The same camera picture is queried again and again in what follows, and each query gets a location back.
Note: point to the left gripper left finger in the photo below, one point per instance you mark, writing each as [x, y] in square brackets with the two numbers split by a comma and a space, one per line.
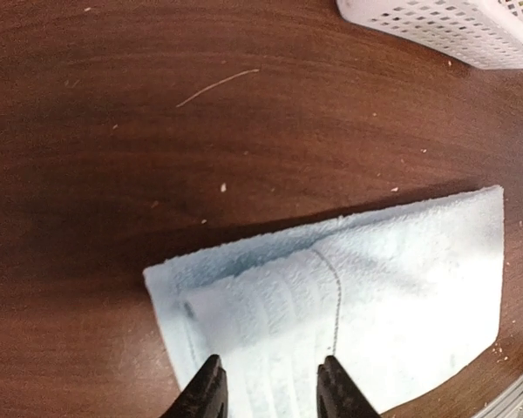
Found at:
[205, 396]

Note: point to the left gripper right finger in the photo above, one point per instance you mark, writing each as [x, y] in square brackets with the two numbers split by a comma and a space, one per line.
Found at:
[337, 395]

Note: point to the light blue towel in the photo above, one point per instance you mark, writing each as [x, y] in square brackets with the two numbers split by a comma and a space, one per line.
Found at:
[403, 297]

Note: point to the white plastic basket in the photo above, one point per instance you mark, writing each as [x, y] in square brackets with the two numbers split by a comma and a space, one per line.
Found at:
[487, 35]

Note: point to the front aluminium rail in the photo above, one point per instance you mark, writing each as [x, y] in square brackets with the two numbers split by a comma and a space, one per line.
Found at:
[508, 405]

